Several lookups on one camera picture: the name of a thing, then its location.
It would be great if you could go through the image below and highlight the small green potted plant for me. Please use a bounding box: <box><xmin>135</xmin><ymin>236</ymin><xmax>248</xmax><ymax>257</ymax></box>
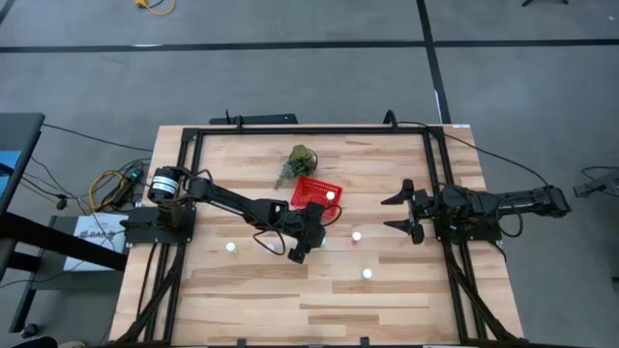
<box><xmin>274</xmin><ymin>143</ymin><xmax>319</xmax><ymax>190</ymax></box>

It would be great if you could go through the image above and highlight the blue panel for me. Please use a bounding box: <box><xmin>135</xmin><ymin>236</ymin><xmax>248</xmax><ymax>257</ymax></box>
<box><xmin>0</xmin><ymin>149</ymin><xmax>23</xmax><ymax>194</ymax></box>

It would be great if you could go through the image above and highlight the black aluminium table frame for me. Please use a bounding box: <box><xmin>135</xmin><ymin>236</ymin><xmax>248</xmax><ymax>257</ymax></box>
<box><xmin>111</xmin><ymin>124</ymin><xmax>527</xmax><ymax>348</ymax></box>

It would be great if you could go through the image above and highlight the grey equipment stand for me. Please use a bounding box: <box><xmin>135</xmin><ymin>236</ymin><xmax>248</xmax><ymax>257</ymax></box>
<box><xmin>573</xmin><ymin>166</ymin><xmax>619</xmax><ymax>199</ymax></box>

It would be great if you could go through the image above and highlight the black desk top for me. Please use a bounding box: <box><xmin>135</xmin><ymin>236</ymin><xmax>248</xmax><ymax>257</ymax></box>
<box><xmin>0</xmin><ymin>111</ymin><xmax>46</xmax><ymax>217</ymax></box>

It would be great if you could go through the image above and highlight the long black power cable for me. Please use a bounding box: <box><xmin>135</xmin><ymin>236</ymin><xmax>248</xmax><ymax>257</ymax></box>
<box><xmin>396</xmin><ymin>120</ymin><xmax>552</xmax><ymax>189</ymax></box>

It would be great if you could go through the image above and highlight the thin black floor cable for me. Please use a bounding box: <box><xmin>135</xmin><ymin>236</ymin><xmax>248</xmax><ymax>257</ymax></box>
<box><xmin>41</xmin><ymin>123</ymin><xmax>155</xmax><ymax>154</ymax></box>

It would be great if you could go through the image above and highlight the black desk leg beam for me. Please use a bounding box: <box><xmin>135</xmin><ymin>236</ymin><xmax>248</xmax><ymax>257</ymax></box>
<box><xmin>0</xmin><ymin>211</ymin><xmax>129</xmax><ymax>273</ymax></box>

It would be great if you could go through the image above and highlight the flat black electronics box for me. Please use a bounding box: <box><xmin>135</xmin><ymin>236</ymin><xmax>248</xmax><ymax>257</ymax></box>
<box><xmin>208</xmin><ymin>109</ymin><xmax>300</xmax><ymax>127</ymax></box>

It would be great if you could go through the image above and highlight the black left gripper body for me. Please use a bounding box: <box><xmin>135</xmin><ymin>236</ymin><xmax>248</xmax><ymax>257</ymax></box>
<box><xmin>288</xmin><ymin>211</ymin><xmax>327</xmax><ymax>248</ymax></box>

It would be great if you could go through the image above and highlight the red plastic basket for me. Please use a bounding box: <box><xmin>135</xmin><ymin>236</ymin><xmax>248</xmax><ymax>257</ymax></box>
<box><xmin>290</xmin><ymin>175</ymin><xmax>344</xmax><ymax>221</ymax></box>

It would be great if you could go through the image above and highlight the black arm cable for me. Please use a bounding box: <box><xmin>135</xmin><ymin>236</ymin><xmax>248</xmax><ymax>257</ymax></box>
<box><xmin>494</xmin><ymin>196</ymin><xmax>525</xmax><ymax>240</ymax></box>
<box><xmin>250</xmin><ymin>219</ymin><xmax>287</xmax><ymax>256</ymax></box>

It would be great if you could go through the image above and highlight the grey side cart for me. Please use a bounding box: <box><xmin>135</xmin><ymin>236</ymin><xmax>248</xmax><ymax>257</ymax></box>
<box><xmin>8</xmin><ymin>215</ymin><xmax>130</xmax><ymax>334</ymax></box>

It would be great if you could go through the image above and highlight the white printed paper sheet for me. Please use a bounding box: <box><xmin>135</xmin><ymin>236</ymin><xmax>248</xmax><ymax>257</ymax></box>
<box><xmin>62</xmin><ymin>212</ymin><xmax>130</xmax><ymax>273</ymax></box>

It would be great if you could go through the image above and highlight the black power brick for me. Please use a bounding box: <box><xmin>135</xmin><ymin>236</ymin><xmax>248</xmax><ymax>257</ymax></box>
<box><xmin>111</xmin><ymin>165</ymin><xmax>146</xmax><ymax>207</ymax></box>

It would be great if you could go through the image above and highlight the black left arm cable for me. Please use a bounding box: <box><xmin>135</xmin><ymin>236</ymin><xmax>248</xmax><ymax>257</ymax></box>
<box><xmin>250</xmin><ymin>219</ymin><xmax>287</xmax><ymax>256</ymax></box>

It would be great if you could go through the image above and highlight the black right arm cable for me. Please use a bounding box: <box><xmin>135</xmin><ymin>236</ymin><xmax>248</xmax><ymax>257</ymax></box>
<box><xmin>494</xmin><ymin>196</ymin><xmax>525</xmax><ymax>240</ymax></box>

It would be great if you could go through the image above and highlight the yellow cable with plug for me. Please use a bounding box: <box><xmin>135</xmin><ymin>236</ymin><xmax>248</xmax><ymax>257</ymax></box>
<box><xmin>133</xmin><ymin>0</ymin><xmax>177</xmax><ymax>17</ymax></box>

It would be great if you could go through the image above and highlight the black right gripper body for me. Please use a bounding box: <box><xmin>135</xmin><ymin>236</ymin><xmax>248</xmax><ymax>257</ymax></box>
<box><xmin>409</xmin><ymin>188</ymin><xmax>441</xmax><ymax>233</ymax></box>

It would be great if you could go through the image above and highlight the coiled yellow cable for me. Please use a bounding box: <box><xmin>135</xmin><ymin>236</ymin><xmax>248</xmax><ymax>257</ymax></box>
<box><xmin>88</xmin><ymin>169</ymin><xmax>133</xmax><ymax>213</ymax></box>

